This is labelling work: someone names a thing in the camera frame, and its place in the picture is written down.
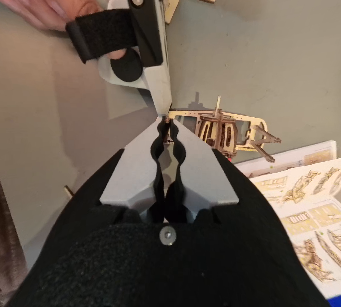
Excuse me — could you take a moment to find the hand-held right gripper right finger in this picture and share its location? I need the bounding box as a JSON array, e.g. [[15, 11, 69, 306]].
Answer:
[[170, 119, 240, 208]]

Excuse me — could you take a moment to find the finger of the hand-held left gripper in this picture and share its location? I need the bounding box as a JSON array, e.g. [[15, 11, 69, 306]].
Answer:
[[143, 0, 173, 117]]

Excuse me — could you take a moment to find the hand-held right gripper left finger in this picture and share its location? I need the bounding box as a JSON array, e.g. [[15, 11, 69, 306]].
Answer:
[[99, 116, 164, 209]]

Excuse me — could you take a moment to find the wooden model plane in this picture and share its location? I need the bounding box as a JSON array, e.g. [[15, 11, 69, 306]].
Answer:
[[166, 95, 282, 164]]

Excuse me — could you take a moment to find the grey desk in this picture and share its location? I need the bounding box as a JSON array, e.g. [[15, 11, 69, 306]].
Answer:
[[0, 0, 341, 273]]

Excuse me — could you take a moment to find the assembly instruction booklet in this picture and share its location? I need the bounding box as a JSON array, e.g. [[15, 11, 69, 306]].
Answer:
[[234, 140, 341, 299]]

